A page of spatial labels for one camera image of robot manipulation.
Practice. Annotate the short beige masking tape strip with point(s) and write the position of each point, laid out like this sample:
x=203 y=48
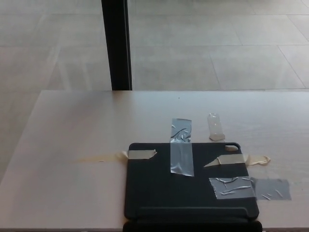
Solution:
x=241 y=160

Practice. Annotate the long beige masking tape strip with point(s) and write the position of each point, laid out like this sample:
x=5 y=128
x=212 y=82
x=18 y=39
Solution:
x=141 y=154

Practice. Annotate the clear tape strip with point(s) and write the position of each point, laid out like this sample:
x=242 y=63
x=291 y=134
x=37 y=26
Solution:
x=215 y=128

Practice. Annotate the black vertical window frame post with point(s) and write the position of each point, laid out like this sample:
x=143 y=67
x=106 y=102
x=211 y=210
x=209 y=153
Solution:
x=117 y=46

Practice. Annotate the long grey duct tape strip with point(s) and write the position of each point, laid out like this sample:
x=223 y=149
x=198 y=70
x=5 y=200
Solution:
x=181 y=147

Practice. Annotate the wide grey duct tape strip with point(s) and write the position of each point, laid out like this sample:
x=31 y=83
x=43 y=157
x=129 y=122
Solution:
x=241 y=188

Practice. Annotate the black folding tablet cover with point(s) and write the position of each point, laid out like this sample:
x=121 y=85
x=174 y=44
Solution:
x=149 y=188

